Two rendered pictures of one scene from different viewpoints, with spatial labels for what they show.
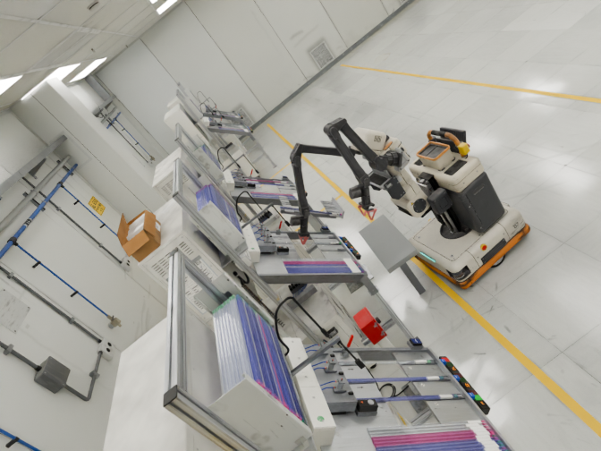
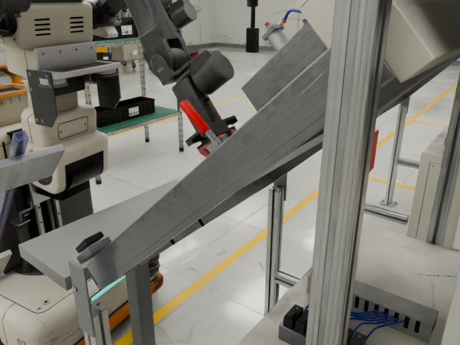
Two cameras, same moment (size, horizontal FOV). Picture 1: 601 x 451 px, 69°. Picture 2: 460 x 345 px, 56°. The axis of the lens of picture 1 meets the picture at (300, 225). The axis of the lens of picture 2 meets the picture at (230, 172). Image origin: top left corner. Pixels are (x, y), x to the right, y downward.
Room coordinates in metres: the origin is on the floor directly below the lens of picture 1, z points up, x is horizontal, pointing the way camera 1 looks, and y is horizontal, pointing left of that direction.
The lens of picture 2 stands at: (3.42, 0.50, 1.24)
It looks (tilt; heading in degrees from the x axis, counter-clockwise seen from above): 22 degrees down; 214
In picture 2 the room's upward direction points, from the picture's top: straight up
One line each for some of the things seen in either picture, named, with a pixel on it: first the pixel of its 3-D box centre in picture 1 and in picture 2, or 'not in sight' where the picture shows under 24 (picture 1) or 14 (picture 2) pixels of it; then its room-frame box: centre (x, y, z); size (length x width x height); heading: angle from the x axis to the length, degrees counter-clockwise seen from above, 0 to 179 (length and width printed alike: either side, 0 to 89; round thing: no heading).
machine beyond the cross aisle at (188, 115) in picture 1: (210, 140); not in sight; (7.64, 0.27, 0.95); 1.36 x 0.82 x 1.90; 87
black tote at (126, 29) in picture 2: not in sight; (113, 29); (1.17, -2.02, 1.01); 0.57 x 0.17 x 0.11; 177
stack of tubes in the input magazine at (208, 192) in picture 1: (217, 213); not in sight; (2.70, 0.36, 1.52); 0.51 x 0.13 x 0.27; 177
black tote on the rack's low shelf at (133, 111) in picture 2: not in sight; (121, 111); (1.17, -2.02, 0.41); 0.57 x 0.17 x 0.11; 177
